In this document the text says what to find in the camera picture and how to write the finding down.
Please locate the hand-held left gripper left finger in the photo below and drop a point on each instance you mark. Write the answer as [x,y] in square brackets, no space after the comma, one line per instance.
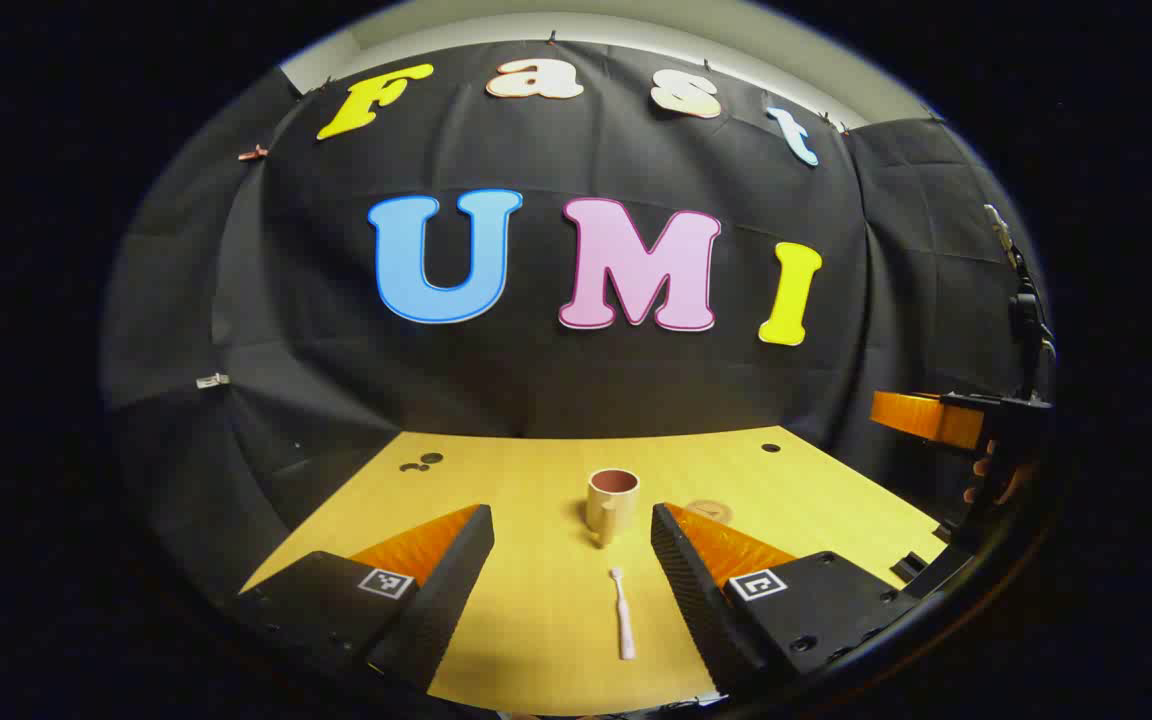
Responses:
[441,600]

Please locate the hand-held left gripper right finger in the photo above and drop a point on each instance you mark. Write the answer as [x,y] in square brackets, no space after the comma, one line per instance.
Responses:
[701,590]

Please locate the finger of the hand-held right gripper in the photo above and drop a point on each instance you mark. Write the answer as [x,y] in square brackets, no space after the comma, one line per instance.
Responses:
[921,418]

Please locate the round cork coaster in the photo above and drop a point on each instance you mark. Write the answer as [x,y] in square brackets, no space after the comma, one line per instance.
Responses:
[714,512]

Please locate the pink toothbrush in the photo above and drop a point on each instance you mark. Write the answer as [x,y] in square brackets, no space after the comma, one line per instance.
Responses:
[624,620]

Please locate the beige cup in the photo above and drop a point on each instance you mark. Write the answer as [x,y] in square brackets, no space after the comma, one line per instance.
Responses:
[616,505]

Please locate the wooden desktop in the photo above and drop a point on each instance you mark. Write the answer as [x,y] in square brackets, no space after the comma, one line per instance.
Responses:
[536,480]

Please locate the silver metal clip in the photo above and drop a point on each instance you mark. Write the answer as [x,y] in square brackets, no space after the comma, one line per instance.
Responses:
[211,380]

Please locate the copper metal clip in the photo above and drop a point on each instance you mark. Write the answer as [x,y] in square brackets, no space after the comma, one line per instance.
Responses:
[253,152]

